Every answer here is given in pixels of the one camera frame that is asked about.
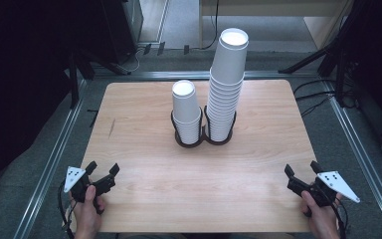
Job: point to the aluminium floor rail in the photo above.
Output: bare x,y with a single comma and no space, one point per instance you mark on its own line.
51,166
361,156
146,75

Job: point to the short stack of white cups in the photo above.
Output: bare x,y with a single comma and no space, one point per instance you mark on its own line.
185,106

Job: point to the person's left hand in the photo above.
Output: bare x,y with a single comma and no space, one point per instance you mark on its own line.
86,219

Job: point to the person's right hand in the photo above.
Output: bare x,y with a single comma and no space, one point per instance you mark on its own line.
325,222

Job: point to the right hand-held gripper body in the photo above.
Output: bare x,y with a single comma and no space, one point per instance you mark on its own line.
331,186

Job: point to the dark curtain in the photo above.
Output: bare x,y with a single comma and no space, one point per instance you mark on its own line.
20,99

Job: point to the light wooden furniture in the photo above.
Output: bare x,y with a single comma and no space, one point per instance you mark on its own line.
278,8

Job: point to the black double cup holder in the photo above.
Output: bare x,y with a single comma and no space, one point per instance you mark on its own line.
205,132

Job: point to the tall stack of white cups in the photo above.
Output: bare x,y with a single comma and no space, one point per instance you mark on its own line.
227,69

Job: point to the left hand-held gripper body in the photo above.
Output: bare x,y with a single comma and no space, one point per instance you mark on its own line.
79,186

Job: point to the black metal stand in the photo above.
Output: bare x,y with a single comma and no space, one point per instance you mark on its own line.
74,79

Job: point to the black tripod stand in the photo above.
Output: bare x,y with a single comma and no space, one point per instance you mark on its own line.
325,53

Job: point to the black cabinet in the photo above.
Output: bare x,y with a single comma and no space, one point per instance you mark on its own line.
119,30

